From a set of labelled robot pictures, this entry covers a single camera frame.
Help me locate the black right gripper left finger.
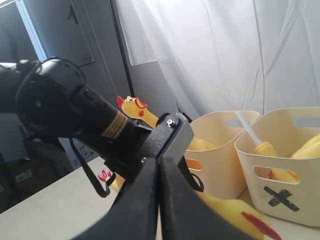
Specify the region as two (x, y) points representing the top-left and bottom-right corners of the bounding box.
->
(74, 157), (159, 240)

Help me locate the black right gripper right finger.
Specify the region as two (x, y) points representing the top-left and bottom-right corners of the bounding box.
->
(159, 157), (252, 240)

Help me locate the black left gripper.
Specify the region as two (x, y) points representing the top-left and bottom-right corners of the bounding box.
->
(74, 112), (191, 186)

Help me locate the yellow rubber chicken with head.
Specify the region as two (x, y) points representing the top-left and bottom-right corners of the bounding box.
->
(116, 96), (216, 151)

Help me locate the severed chicken neck with tube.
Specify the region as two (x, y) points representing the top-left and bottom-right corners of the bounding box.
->
(236, 111), (278, 157)

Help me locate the headless yellow rubber chicken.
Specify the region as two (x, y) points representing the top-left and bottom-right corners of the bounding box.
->
(268, 134), (320, 183)

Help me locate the cream bin marked O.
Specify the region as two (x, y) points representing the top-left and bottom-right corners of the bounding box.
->
(185, 110), (247, 199)

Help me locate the yellow rubber chicken underneath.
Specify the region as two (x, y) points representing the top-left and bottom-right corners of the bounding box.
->
(97, 169), (283, 240)

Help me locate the cream bin marked X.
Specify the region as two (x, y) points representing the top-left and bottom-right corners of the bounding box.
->
(234, 106), (320, 227)

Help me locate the white backdrop curtain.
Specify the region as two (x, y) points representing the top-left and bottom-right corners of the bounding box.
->
(115, 0), (320, 118)

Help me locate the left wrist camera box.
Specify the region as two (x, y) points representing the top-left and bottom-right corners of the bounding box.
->
(151, 113), (194, 164)

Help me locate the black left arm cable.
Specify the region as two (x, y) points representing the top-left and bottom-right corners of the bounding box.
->
(69, 137), (118, 198)

